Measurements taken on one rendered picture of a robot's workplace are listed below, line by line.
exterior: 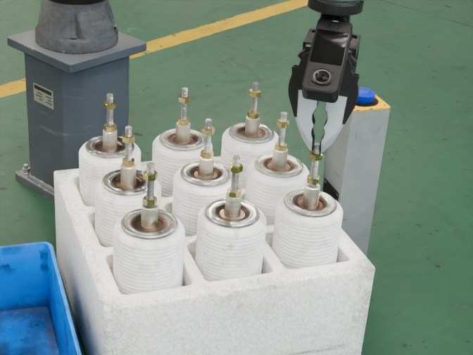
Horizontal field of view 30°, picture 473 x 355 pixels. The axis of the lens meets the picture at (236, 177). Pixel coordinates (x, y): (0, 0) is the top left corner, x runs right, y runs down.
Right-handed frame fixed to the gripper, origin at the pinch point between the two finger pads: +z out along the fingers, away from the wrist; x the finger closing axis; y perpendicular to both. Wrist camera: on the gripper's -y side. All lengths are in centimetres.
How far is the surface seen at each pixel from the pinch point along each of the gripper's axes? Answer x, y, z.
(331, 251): -4.1, -1.7, 15.6
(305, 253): -0.6, -4.1, 15.2
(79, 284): 31.8, -7.7, 25.2
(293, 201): 2.4, 0.0, 9.4
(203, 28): 51, 140, 35
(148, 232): 19.2, -14.3, 9.5
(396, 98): -10, 107, 35
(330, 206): -2.9, 0.5, 9.5
